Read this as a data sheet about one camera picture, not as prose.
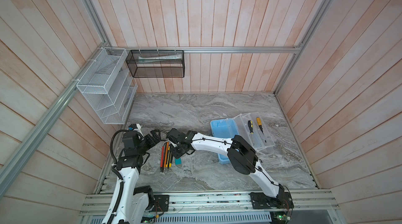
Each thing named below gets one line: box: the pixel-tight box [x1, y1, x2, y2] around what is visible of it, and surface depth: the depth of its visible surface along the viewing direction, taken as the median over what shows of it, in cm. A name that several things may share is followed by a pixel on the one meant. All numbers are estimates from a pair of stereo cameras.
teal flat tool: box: [174, 158, 183, 165], surface depth 87 cm
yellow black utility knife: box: [169, 151, 174, 168], surface depth 87 cm
